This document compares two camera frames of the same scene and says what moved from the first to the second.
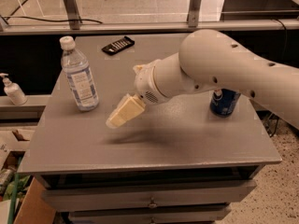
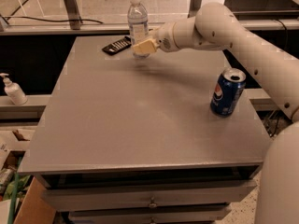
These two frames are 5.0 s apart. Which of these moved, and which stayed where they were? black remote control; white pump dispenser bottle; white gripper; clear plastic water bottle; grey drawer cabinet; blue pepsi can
Moved: clear plastic water bottle; white gripper
Stayed: white pump dispenser bottle; blue pepsi can; black remote control; grey drawer cabinet
